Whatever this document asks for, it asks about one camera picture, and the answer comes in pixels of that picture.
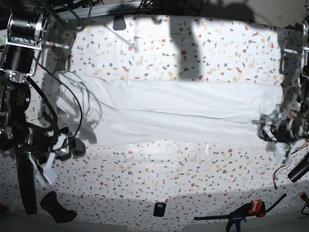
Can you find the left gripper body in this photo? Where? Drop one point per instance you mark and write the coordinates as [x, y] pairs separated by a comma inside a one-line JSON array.
[[274, 128]]

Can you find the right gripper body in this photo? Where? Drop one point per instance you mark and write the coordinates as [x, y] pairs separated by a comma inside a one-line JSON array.
[[65, 148]]

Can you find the white T-shirt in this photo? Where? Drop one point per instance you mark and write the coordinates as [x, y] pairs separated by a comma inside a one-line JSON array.
[[123, 112]]

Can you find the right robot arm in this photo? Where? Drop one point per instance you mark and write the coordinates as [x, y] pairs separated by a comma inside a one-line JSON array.
[[19, 60]]

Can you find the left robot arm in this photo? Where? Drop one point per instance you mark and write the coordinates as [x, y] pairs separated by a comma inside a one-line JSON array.
[[288, 124]]

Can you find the long black pouch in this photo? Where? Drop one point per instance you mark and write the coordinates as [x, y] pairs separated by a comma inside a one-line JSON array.
[[25, 175]]

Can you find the black cylinder flashlight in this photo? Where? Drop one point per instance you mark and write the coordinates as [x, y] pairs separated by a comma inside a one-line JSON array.
[[299, 170]]

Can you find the black game controller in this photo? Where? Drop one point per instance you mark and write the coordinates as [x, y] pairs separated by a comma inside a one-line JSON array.
[[50, 204]]

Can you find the thin black rod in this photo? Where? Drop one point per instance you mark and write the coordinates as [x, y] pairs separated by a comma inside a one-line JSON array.
[[276, 203]]

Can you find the black orange bar clamp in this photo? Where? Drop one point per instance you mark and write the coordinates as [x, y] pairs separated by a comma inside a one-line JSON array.
[[236, 217]]

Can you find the small black case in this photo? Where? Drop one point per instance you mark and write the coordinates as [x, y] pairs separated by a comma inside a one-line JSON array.
[[159, 209]]

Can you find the black clip at table edge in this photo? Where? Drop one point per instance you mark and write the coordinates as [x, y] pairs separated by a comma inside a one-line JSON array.
[[119, 23]]

